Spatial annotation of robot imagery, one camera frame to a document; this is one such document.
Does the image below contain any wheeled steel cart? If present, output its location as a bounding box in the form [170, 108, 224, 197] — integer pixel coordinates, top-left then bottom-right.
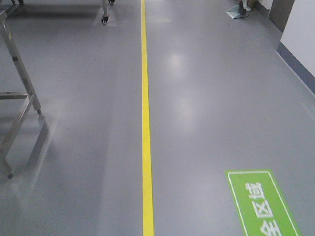
[8, 0, 115, 25]

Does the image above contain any teal dustpan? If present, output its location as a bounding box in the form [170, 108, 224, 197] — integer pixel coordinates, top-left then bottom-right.
[226, 0, 249, 19]

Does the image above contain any green floor safety sign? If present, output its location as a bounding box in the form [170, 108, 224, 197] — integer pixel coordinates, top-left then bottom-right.
[225, 169, 301, 236]

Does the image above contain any steel frame stand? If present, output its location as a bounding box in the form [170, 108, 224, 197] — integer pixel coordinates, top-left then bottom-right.
[0, 10, 41, 178]

